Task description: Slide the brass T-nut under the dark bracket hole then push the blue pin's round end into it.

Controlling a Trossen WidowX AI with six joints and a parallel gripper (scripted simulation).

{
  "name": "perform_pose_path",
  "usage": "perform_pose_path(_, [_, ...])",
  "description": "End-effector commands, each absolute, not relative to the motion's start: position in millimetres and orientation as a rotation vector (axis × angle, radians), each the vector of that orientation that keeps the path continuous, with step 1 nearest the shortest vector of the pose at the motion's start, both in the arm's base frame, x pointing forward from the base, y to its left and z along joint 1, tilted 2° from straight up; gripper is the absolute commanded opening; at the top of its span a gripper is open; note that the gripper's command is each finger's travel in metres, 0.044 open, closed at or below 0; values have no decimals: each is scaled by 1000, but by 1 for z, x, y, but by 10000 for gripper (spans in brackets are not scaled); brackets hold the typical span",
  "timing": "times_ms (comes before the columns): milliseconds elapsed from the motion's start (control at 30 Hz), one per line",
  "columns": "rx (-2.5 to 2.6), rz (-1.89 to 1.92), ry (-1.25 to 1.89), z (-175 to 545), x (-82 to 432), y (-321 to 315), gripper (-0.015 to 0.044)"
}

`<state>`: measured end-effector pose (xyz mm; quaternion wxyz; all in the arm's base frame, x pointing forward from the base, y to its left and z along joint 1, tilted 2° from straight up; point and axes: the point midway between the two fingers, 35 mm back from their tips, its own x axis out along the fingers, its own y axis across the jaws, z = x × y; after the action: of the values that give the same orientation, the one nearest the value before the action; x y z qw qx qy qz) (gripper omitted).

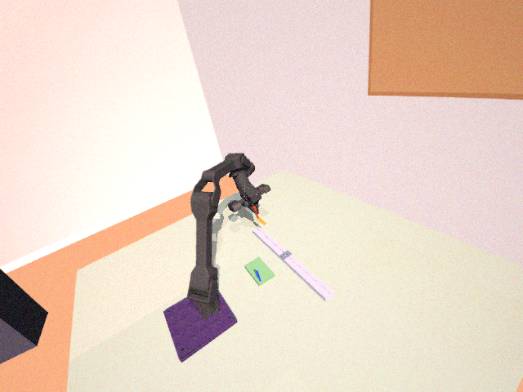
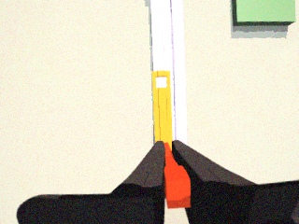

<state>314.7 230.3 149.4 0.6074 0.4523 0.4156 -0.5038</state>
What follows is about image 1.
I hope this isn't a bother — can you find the light green tray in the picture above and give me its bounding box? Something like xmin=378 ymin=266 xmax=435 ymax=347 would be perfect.
xmin=244 ymin=257 xmax=275 ymax=286

